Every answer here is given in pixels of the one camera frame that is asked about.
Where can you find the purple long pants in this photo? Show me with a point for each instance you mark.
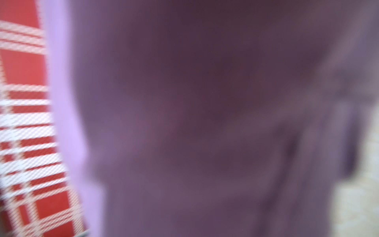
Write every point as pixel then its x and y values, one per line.
pixel 211 118

